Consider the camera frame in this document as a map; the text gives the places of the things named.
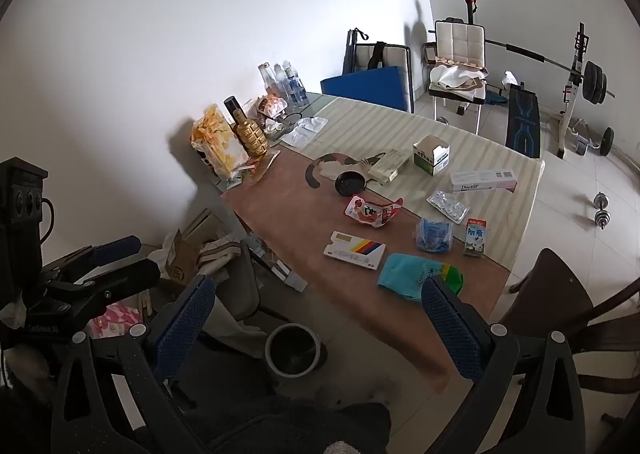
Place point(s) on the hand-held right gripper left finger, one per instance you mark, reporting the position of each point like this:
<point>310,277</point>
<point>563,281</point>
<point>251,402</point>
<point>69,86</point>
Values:
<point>184,325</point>

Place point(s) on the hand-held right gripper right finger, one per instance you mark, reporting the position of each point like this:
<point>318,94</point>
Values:
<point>450,329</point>

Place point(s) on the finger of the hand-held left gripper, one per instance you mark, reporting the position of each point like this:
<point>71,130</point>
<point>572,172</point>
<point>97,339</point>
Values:
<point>137,275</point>
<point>120,245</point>

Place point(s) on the silver foil blister pack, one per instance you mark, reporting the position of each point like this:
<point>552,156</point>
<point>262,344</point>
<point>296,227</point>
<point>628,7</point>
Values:
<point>448,206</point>

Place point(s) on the red snack wrapper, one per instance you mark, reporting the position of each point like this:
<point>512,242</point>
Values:
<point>372,211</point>

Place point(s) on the person's left forearm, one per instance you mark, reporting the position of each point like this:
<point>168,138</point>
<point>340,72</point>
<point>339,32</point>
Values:
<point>25,365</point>

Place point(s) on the green plastic cup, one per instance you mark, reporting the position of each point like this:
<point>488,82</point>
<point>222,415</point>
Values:
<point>452,279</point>

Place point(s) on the open cardboard box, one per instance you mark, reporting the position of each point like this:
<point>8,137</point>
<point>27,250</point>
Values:
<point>185,259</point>

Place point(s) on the pink white patterned cloth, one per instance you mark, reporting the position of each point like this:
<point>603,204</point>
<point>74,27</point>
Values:
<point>115,321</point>

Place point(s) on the teal plastic packet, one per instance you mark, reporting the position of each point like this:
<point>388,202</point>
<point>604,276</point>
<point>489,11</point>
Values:
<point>400,276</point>

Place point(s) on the grey upholstered chair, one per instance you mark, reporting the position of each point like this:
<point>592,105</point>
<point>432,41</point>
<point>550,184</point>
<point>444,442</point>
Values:
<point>245,279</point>

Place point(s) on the small milk carton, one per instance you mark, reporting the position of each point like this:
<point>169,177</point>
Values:
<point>475,238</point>

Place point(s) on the blue crumpled plastic bag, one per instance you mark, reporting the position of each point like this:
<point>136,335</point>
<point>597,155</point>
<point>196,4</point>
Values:
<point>432,234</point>

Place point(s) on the silver boxes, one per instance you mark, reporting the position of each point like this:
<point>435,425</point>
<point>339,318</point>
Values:
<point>280,271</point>

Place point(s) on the dark brown wooden chair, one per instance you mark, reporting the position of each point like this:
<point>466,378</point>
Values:
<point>555,294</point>

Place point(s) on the grey round bin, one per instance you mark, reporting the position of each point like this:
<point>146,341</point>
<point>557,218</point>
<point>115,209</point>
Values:
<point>292,349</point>

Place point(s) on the white medicine box colour stripes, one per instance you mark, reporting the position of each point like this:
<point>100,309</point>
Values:
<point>352,251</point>

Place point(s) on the yellow chip bag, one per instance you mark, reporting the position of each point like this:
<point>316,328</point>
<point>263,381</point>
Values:
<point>220,144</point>

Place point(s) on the white toothpaste box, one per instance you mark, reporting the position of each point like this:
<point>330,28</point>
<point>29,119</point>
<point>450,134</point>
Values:
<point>482,181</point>

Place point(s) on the red yellow flat packet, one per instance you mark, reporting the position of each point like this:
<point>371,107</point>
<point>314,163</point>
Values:
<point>257,169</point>

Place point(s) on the white fluffy slipper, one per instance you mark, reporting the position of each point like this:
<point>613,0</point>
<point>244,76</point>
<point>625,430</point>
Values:
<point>340,448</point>

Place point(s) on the gold grenade shaped bottle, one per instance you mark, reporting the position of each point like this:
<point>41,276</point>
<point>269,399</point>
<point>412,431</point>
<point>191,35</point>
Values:
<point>250,137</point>

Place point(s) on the green white open box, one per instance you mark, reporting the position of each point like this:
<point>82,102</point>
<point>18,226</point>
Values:
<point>429,159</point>

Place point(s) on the beige rectangular box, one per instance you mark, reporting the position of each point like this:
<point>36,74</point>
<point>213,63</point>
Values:
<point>389,166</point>

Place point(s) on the black round dish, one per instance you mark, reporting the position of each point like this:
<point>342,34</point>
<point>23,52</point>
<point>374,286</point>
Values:
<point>351,184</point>

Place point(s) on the chrome dumbbell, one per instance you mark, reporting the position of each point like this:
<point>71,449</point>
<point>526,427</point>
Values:
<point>601,211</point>

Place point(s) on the calico cat shaped mat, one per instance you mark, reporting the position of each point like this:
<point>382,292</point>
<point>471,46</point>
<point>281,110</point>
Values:
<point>325,166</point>

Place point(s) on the brown white snack bag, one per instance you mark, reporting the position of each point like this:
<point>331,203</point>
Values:
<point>272,107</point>

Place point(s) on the clear plastic bag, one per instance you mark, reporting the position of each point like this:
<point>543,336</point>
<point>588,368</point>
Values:
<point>305,132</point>

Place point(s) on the clear glass bottle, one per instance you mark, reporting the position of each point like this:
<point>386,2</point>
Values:
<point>266,79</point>

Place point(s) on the black bench pad blue lines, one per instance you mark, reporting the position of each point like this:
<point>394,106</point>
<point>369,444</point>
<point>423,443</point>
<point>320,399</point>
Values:
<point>523,119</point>

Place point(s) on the black plate dumbbell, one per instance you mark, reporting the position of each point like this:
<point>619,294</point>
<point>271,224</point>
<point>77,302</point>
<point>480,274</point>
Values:
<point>606,142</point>

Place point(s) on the beige cloth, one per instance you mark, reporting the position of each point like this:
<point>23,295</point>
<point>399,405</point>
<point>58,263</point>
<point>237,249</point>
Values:
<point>460,79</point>

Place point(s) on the blue board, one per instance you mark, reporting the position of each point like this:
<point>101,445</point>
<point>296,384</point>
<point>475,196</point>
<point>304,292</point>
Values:
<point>362,87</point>

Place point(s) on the white weight bench rack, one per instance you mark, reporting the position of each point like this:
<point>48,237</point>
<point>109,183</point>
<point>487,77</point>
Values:
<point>572,99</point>

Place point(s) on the barbell with black plates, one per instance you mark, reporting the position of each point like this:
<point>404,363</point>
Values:
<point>595,82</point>

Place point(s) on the white padded chair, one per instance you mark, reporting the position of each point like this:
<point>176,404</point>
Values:
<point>457,42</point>

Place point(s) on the black folded stand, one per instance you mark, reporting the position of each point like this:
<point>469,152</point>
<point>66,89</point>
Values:
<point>351,49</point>

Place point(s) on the black post red top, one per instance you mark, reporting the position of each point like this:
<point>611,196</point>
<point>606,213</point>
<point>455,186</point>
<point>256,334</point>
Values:
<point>469,4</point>

